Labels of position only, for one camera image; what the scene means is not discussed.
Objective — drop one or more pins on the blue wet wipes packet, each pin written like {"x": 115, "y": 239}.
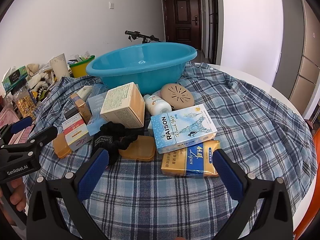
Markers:
{"x": 96, "y": 126}

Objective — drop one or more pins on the beige and grey cabinet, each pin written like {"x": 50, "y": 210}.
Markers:
{"x": 307, "y": 62}

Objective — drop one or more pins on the gold and blue cigarette pack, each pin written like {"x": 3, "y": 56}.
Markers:
{"x": 185, "y": 160}

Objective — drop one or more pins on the small orange plastic case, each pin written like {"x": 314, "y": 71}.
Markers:
{"x": 61, "y": 147}

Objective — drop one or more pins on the blue plastic basin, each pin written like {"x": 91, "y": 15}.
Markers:
{"x": 140, "y": 77}

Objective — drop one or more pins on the small black box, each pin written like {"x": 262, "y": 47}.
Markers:
{"x": 71, "y": 112}

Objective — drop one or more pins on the red and white cigarette pack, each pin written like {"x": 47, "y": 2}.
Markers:
{"x": 75, "y": 132}

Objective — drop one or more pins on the large beige cardboard box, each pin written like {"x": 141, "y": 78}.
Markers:
{"x": 122, "y": 105}

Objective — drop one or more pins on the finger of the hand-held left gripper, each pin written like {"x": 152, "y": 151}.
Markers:
{"x": 22, "y": 125}
{"x": 42, "y": 136}

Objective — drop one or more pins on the small gold box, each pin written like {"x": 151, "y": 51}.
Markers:
{"x": 82, "y": 108}

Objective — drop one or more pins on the orange chair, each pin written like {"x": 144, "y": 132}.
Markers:
{"x": 310, "y": 225}

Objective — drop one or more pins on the person's left hand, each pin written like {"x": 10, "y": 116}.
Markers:
{"x": 16, "y": 197}

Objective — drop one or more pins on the black framed glass door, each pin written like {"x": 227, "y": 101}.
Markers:
{"x": 212, "y": 17}

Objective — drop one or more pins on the blue plaid shirt cloth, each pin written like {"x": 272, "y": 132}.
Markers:
{"x": 250, "y": 110}

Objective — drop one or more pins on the granola bag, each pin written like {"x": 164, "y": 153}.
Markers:
{"x": 23, "y": 102}

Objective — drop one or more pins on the black bicycle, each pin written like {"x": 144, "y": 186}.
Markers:
{"x": 135, "y": 33}

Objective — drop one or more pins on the white paper cup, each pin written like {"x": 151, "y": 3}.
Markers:
{"x": 60, "y": 65}

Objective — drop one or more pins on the plush toys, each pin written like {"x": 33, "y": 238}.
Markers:
{"x": 37, "y": 80}

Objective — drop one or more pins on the tan round vented disc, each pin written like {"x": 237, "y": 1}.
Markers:
{"x": 177, "y": 95}

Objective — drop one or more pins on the pale blue carton box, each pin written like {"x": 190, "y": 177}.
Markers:
{"x": 96, "y": 105}

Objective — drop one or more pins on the small white bottle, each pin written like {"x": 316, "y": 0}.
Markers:
{"x": 156, "y": 105}

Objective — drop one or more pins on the dark brown door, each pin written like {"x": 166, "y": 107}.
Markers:
{"x": 182, "y": 12}

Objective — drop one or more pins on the green printed box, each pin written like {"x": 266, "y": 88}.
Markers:
{"x": 13, "y": 77}

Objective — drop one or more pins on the pink case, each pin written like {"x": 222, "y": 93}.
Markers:
{"x": 6, "y": 115}

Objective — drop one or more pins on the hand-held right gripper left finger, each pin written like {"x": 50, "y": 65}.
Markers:
{"x": 92, "y": 172}

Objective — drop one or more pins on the light blue cigarette box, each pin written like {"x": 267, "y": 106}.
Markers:
{"x": 180, "y": 127}

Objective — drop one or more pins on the white tissue pack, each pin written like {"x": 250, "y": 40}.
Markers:
{"x": 85, "y": 91}

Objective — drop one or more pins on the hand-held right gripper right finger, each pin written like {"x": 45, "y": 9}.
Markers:
{"x": 230, "y": 177}

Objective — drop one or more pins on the sachets in bucket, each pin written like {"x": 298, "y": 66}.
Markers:
{"x": 82, "y": 56}

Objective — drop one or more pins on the yellow bucket with green rim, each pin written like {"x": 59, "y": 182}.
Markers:
{"x": 80, "y": 68}

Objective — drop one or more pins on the black glove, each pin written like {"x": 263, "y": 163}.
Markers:
{"x": 112, "y": 135}

